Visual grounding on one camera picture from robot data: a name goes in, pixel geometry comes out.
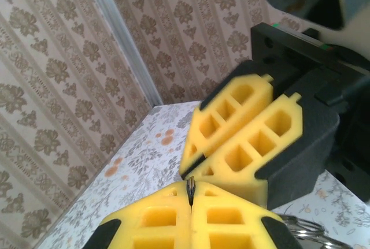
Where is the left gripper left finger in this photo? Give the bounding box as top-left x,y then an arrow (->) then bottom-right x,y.
83,181 -> 193,249

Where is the steel keyring disc with rings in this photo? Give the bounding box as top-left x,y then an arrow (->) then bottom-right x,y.
186,175 -> 370,249

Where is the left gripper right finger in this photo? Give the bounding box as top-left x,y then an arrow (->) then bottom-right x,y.
190,181 -> 304,249

